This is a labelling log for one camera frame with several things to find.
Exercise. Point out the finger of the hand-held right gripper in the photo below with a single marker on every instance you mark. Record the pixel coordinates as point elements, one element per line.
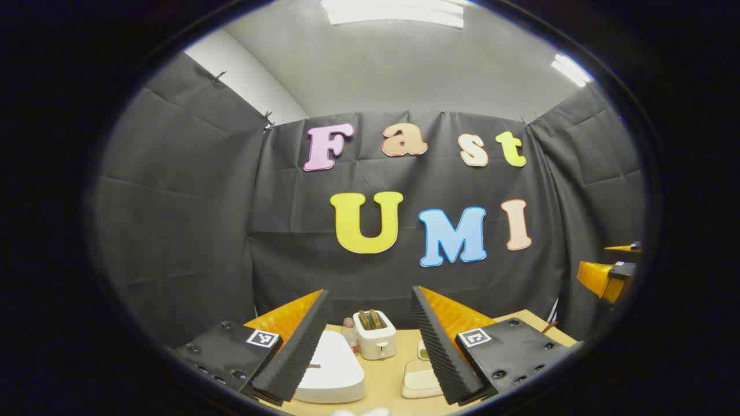
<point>601,280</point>
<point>627,248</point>

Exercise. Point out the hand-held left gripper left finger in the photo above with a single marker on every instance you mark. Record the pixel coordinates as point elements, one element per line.
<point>298,352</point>

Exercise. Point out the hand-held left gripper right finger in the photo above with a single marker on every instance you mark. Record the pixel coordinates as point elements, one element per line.
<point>442,352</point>

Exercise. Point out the clear tray of white rice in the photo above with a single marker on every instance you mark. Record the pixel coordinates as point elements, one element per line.
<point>419,381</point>

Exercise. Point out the white rice cooker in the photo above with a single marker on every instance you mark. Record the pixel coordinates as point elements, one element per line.
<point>335,370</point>

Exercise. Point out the white divided bean dish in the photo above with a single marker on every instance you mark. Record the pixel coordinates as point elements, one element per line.
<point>423,351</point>

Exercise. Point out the clear plastic water bottle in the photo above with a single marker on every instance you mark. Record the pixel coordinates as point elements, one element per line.
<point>350,335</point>

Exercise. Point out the white toaster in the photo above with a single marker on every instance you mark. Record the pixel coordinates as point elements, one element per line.
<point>376,344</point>

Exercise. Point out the brown toast slice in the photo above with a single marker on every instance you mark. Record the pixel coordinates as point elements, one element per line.
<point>375,318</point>
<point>363,319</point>

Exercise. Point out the small ceiling light panel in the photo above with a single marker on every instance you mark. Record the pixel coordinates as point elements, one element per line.
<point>571,69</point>

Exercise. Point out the large ceiling light panel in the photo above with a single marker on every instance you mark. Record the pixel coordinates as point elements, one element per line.
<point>393,12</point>

